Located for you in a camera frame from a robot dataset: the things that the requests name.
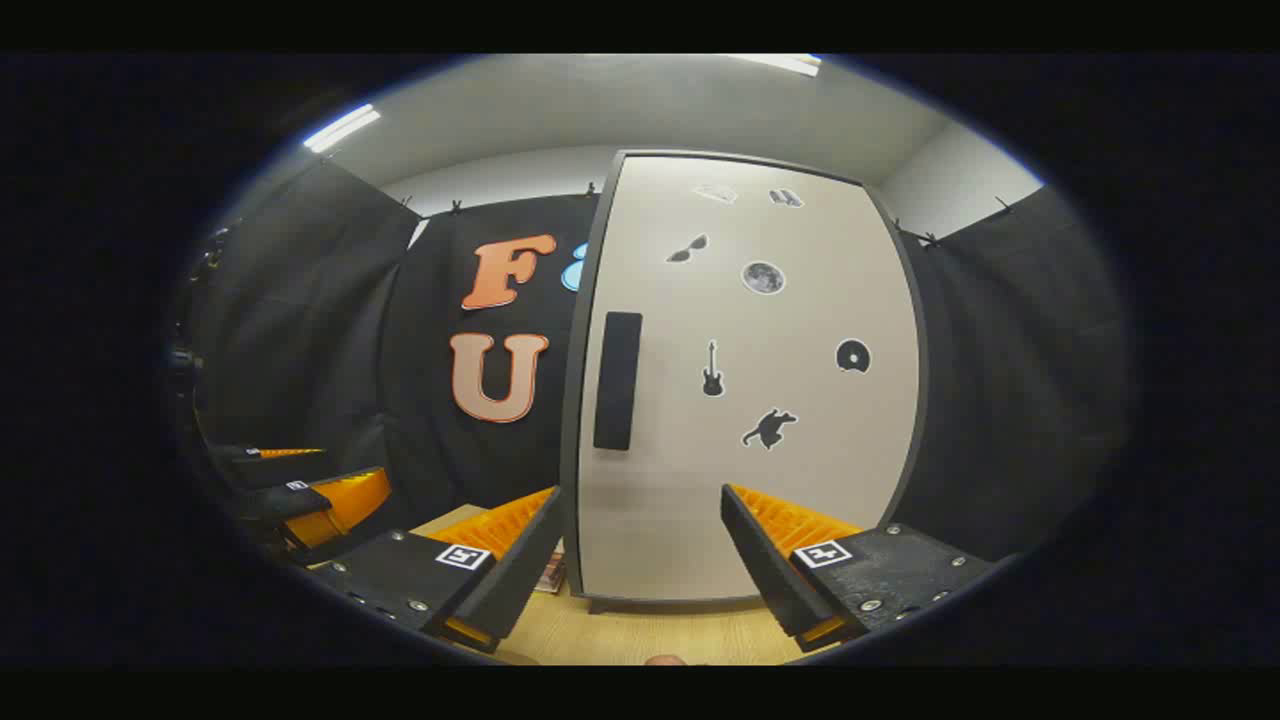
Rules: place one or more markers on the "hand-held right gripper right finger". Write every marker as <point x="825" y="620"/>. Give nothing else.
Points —
<point x="765" y="570"/>

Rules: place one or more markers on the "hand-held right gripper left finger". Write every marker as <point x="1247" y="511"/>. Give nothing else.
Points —
<point x="520" y="570"/>

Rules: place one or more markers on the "ceiling strip light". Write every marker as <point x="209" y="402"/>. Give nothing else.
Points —
<point x="342" y="128"/>

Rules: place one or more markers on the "grey cabinet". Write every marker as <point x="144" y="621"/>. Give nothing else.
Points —
<point x="571" y="430"/>

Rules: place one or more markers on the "white cabinet door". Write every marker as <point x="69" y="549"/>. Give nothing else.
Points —
<point x="800" y="450"/>

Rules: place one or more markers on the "black backdrop cloth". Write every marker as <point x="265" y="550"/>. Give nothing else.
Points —
<point x="1000" y="380"/>

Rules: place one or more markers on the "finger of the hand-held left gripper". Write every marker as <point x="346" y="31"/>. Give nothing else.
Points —
<point x="262" y="504"/>
<point x="240" y="462"/>

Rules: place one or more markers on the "stack of books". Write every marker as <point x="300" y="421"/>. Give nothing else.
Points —
<point x="552" y="575"/>

